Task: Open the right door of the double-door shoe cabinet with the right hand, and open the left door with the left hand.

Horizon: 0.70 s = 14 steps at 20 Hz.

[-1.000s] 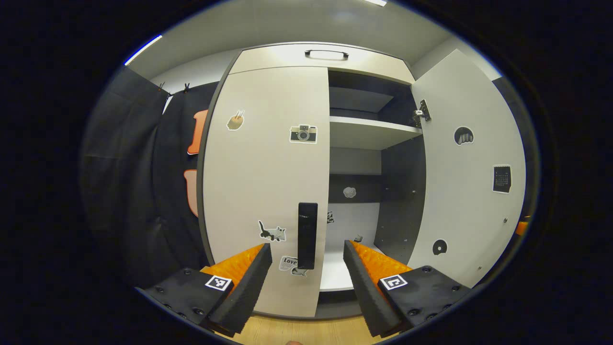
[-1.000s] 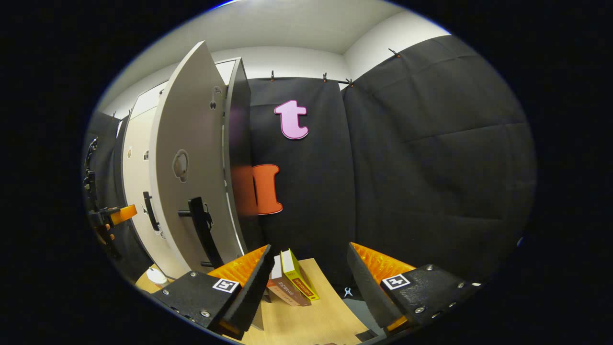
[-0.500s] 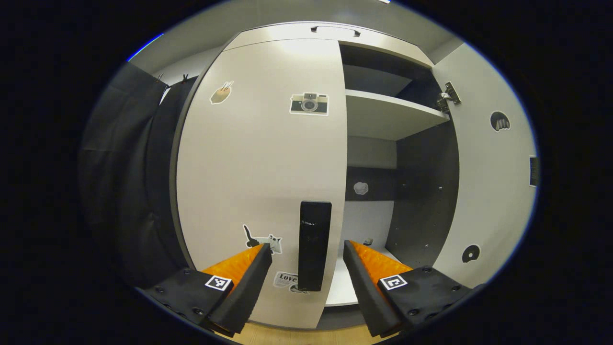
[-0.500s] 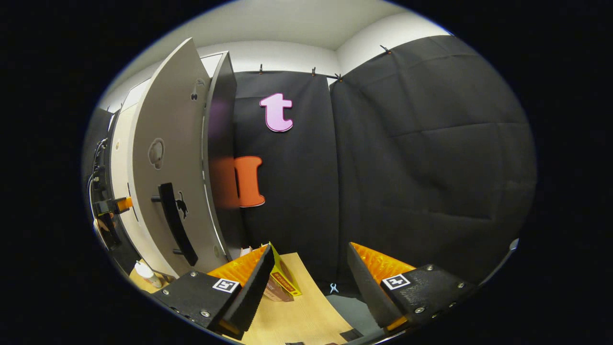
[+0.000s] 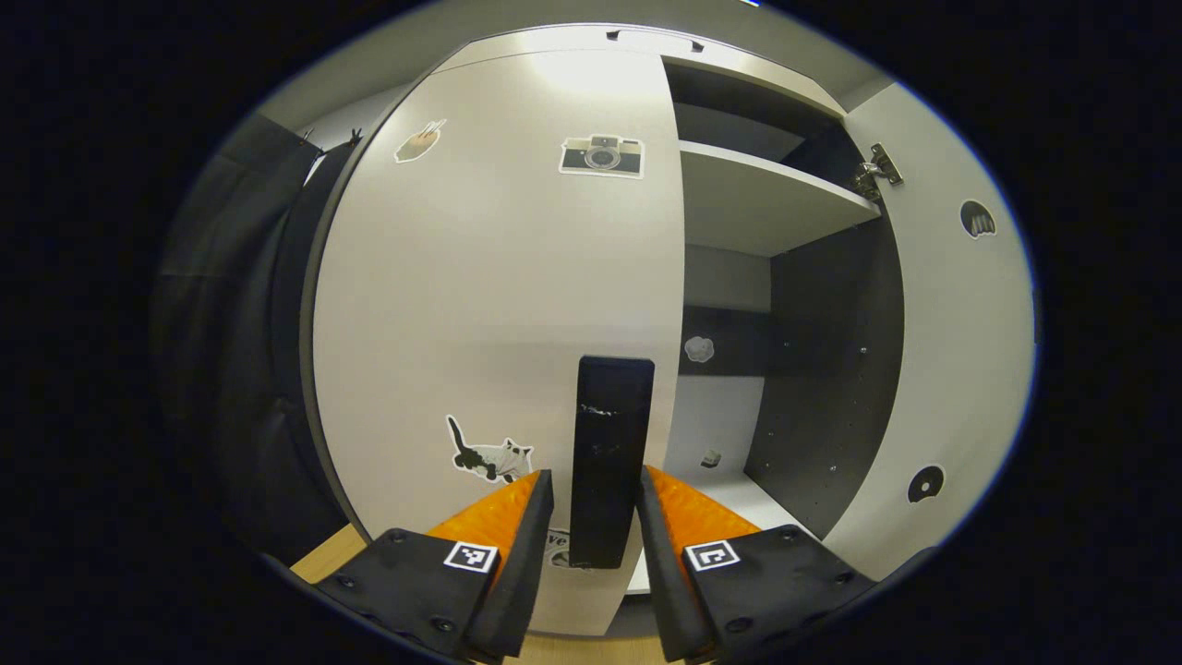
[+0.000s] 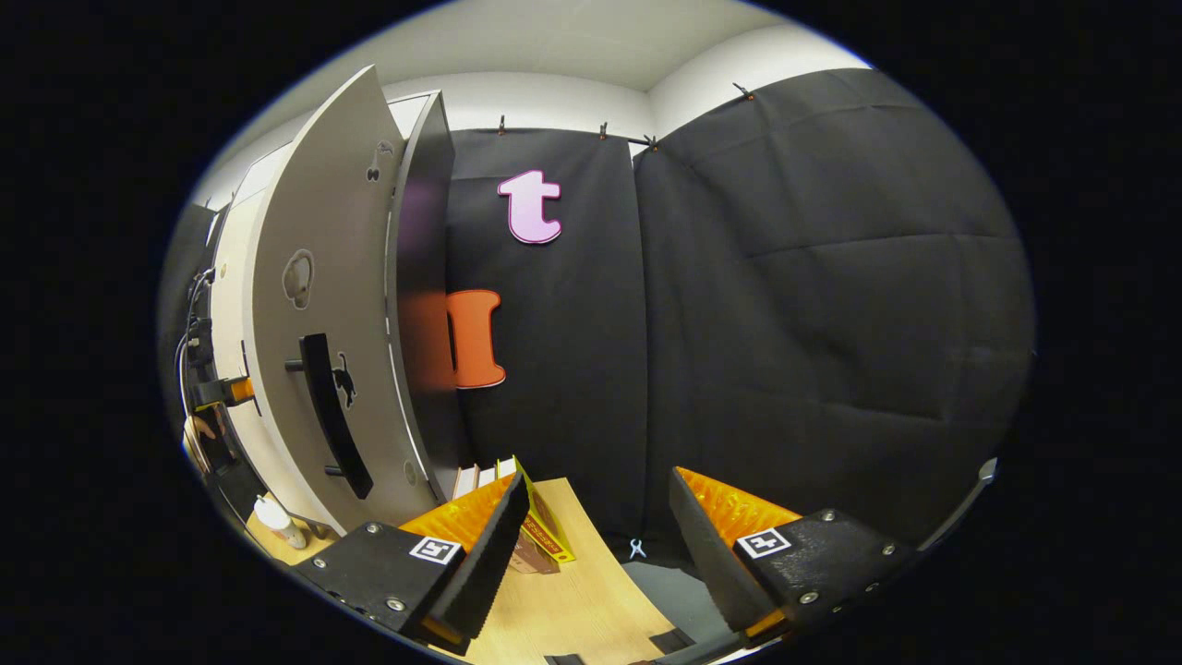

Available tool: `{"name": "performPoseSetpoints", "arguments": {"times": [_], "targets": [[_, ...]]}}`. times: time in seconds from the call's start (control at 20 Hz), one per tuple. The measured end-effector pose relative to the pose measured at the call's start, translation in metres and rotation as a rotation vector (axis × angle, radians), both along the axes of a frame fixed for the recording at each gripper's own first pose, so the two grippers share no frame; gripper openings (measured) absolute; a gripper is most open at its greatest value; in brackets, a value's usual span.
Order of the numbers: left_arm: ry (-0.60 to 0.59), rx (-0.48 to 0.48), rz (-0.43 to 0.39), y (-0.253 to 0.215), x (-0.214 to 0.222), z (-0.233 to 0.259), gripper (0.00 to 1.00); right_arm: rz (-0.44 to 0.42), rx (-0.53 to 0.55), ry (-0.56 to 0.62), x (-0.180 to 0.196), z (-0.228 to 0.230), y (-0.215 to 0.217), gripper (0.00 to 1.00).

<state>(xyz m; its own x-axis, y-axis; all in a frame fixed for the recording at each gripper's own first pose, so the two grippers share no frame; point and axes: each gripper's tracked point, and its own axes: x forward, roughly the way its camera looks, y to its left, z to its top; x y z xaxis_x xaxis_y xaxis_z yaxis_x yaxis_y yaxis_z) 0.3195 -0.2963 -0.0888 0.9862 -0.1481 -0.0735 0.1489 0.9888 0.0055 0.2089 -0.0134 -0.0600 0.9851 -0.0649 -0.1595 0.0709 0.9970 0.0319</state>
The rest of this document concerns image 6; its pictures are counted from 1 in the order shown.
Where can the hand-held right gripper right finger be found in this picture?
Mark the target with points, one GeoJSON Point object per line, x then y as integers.
{"type": "Point", "coordinates": [711, 554]}

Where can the yellow book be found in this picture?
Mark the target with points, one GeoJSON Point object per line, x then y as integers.
{"type": "Point", "coordinates": [545, 531]}

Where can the small white bottle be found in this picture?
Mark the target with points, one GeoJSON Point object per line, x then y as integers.
{"type": "Point", "coordinates": [275, 519]}

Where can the orange and white book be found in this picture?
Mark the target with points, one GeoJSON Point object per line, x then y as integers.
{"type": "Point", "coordinates": [464, 482]}

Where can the headphone sticker cabinet door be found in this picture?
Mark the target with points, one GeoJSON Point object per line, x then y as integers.
{"type": "Point", "coordinates": [323, 231]}

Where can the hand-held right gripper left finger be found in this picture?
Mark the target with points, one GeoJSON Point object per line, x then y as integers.
{"type": "Point", "coordinates": [489, 554]}

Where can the beige double-door shoe cabinet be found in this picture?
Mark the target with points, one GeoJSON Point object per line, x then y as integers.
{"type": "Point", "coordinates": [420, 277]}

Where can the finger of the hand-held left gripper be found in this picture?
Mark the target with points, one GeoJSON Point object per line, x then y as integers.
{"type": "Point", "coordinates": [222, 391]}

